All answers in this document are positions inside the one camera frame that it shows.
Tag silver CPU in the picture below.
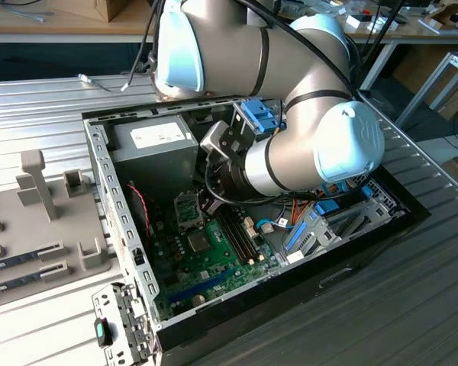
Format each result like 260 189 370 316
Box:
187 231 211 252

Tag CPU socket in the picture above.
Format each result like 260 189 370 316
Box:
183 228 214 255

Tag silver disk bay cage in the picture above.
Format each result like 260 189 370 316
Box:
227 99 288 154

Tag black RAM slot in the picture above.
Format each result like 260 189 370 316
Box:
223 207 262 261
215 213 253 265

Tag grey power supply unit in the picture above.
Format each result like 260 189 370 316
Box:
108 114 200 191

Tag green motherboard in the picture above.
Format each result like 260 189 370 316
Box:
152 207 287 321

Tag black case fan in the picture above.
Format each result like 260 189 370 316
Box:
127 185 156 240

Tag hard disk in blue carrier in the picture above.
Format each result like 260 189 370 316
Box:
313 192 368 226

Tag blue expansion slot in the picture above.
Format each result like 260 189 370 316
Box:
169 269 232 305

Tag black PC case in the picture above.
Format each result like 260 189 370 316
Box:
80 89 431 366

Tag perforated silver drive cage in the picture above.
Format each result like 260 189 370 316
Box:
282 178 409 265

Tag black blue case latch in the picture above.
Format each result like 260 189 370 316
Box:
93 316 114 348

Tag black stand pole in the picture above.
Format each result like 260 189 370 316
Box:
358 0 405 92

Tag brown cardboard box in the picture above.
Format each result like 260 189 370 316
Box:
45 0 133 23

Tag grey parts rack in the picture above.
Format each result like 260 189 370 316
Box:
0 150 114 310

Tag long wooden desk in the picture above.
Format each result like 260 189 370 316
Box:
0 0 458 43

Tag dark RAM stick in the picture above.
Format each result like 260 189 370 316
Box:
0 249 43 275
0 273 45 299

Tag open cardboard box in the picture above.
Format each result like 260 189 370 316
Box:
423 2 458 34

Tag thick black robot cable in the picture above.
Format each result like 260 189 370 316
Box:
203 0 368 209

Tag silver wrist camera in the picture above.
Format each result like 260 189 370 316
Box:
198 189 223 217

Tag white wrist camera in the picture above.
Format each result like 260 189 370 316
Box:
199 120 255 163

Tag white plug with blue wire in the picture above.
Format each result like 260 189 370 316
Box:
254 217 276 234

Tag blue carrier rail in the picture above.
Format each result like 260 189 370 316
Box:
284 220 308 253

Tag red twisted fan wire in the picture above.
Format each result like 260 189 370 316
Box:
126 183 154 237

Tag blue flat data wire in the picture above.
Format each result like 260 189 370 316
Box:
316 181 353 199

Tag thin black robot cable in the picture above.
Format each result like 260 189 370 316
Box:
120 0 167 93

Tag cable with white plug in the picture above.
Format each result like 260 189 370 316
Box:
78 73 123 94

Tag aluminium profile frame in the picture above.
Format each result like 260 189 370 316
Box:
395 51 458 129

